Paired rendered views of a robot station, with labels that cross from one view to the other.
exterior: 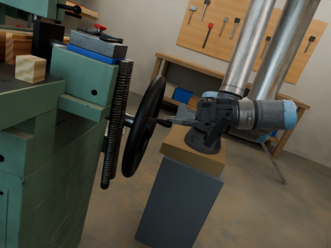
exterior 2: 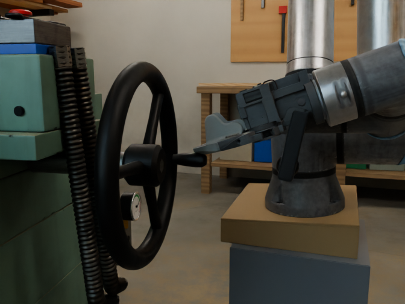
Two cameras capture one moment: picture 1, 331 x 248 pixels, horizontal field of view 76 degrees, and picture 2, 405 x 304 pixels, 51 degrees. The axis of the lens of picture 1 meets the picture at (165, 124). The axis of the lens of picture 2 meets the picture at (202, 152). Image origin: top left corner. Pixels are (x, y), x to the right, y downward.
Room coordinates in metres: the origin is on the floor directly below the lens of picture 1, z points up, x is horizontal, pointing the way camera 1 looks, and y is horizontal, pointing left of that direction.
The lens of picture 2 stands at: (-0.03, -0.13, 0.94)
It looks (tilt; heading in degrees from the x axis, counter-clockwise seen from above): 10 degrees down; 10
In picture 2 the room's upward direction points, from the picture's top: straight up
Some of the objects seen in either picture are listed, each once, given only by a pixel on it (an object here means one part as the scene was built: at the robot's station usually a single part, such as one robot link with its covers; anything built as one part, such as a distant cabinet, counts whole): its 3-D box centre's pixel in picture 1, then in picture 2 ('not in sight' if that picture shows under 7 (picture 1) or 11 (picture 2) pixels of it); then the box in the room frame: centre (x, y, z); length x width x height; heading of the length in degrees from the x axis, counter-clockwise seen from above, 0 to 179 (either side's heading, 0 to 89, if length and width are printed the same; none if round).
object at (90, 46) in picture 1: (102, 43); (25, 35); (0.50, 0.20, 0.99); 0.13 x 0.11 x 0.06; 178
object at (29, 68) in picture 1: (31, 68); not in sight; (0.36, 0.26, 0.92); 0.04 x 0.03 x 0.04; 6
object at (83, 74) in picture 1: (94, 74); (25, 91); (0.49, 0.20, 0.91); 0.15 x 0.14 x 0.09; 178
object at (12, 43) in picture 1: (38, 51); not in sight; (0.49, 0.34, 0.92); 0.17 x 0.02 x 0.05; 178
